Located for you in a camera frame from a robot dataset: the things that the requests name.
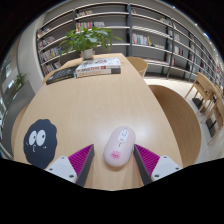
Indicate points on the black book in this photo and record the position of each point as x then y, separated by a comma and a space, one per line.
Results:
61, 75

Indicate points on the grey bookshelf unit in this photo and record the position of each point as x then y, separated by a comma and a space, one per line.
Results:
146, 30

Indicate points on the green potted plant white pot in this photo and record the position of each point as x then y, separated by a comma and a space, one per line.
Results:
87, 39

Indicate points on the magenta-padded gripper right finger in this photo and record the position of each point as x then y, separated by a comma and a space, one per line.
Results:
163, 166

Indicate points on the white illustrated-cover book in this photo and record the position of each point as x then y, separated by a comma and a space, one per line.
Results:
98, 63

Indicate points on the pink computer mouse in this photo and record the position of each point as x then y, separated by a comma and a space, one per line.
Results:
118, 146

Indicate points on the black fuzzy-creature mouse pad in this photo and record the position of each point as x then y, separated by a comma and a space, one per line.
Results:
40, 151

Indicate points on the small background potted plant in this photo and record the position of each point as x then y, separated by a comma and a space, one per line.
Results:
20, 80

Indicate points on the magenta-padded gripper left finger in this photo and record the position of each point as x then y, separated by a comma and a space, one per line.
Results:
63, 166

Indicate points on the thick white-spine book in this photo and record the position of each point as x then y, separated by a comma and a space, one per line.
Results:
96, 72

